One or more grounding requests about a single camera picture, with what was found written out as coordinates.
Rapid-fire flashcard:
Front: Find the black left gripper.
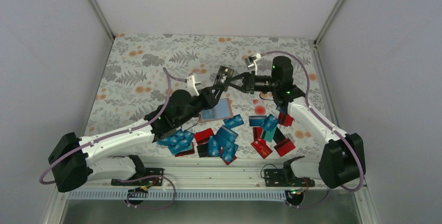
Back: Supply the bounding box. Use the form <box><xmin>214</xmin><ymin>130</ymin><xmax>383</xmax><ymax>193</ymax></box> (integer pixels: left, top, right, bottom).
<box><xmin>175</xmin><ymin>85</ymin><xmax>224</xmax><ymax>127</ymax></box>

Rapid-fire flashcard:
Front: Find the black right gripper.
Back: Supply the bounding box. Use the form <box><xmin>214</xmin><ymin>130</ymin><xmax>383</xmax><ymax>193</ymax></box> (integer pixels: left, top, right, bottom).
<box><xmin>226</xmin><ymin>70</ymin><xmax>278</xmax><ymax>94</ymax></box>

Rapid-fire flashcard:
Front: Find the black VIP card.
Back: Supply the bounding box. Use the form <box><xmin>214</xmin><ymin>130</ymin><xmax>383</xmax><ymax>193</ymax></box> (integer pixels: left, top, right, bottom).
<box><xmin>214</xmin><ymin>66</ymin><xmax>235</xmax><ymax>85</ymax></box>

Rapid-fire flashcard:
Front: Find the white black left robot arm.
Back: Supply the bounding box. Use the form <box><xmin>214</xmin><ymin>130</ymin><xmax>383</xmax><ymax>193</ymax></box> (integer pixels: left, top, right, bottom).
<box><xmin>48</xmin><ymin>84</ymin><xmax>225</xmax><ymax>193</ymax></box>

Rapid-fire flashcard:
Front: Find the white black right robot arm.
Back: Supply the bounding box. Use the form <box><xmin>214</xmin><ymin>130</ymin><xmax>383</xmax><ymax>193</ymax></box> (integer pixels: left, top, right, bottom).
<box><xmin>226</xmin><ymin>56</ymin><xmax>366</xmax><ymax>192</ymax></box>

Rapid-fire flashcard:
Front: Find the red white card far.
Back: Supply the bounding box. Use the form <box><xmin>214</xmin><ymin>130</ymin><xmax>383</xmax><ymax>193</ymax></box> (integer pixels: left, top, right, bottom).
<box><xmin>253</xmin><ymin>99</ymin><xmax>266</xmax><ymax>115</ymax></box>

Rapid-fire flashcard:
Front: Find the blue card centre top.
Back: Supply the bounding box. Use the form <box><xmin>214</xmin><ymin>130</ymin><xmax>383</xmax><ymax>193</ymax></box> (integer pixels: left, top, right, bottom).
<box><xmin>223</xmin><ymin>114</ymin><xmax>244</xmax><ymax>129</ymax></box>

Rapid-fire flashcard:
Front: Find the red card centre top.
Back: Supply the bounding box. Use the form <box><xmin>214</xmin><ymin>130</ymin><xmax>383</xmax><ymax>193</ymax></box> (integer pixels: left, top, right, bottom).
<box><xmin>194</xmin><ymin>128</ymin><xmax>214</xmax><ymax>146</ymax></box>

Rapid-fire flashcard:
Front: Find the blue card right top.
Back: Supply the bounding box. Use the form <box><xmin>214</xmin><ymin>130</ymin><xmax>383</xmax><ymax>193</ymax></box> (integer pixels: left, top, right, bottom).
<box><xmin>260</xmin><ymin>114</ymin><xmax>279</xmax><ymax>132</ymax></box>

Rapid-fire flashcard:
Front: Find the blue card left pile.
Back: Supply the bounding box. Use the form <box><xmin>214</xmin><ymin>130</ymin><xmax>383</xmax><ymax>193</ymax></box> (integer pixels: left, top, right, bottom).
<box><xmin>157</xmin><ymin>130</ymin><xmax>195</xmax><ymax>157</ymax></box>

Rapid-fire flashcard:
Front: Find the teal card right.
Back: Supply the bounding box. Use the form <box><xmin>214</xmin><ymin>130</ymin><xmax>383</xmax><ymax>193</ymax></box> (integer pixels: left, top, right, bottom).
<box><xmin>260</xmin><ymin>127</ymin><xmax>277</xmax><ymax>143</ymax></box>

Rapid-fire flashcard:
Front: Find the red VIP card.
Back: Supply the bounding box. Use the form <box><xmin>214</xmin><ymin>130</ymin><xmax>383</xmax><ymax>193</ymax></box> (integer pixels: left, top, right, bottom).
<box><xmin>251</xmin><ymin>138</ymin><xmax>273</xmax><ymax>159</ymax></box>

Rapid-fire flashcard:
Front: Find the red card far right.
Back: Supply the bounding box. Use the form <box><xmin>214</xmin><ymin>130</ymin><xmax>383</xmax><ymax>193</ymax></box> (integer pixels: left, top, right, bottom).
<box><xmin>274</xmin><ymin>138</ymin><xmax>296</xmax><ymax>157</ymax></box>

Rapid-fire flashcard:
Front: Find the floral patterned table mat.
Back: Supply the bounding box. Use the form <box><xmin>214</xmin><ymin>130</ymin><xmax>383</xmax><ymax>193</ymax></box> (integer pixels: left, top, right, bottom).
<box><xmin>77</xmin><ymin>33</ymin><xmax>326</xmax><ymax>159</ymax></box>

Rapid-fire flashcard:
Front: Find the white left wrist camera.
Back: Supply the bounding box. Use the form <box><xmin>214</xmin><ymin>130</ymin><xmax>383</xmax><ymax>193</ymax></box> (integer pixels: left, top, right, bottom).
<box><xmin>186</xmin><ymin>73</ymin><xmax>200</xmax><ymax>96</ymax></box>

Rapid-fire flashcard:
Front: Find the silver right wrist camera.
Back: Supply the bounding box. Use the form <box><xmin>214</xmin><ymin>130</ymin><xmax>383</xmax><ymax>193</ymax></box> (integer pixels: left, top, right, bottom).
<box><xmin>244</xmin><ymin>53</ymin><xmax>262</xmax><ymax>75</ymax></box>

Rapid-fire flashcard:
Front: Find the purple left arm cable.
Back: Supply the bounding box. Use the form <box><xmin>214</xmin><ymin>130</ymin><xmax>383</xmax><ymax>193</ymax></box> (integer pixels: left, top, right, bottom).
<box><xmin>39</xmin><ymin>67</ymin><xmax>191</xmax><ymax>185</ymax></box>

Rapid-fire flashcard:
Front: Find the aluminium rail frame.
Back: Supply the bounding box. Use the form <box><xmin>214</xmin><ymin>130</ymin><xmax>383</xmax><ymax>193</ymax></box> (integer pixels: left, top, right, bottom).
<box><xmin>55</xmin><ymin>148</ymin><xmax>367</xmax><ymax>190</ymax></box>

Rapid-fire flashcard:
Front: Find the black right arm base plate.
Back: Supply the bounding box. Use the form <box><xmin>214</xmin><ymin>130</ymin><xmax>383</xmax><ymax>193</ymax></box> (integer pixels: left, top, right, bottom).
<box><xmin>263</xmin><ymin>168</ymin><xmax>315</xmax><ymax>188</ymax></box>

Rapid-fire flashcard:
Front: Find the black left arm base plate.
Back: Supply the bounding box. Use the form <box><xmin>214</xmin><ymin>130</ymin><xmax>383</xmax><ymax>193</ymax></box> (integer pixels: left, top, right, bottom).
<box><xmin>110</xmin><ymin>168</ymin><xmax>164</xmax><ymax>186</ymax></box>

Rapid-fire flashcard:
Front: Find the grey slotted cable duct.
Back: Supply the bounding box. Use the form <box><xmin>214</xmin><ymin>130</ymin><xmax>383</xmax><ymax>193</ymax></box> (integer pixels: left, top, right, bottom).
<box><xmin>69</xmin><ymin>188</ymin><xmax>286</xmax><ymax>202</ymax></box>

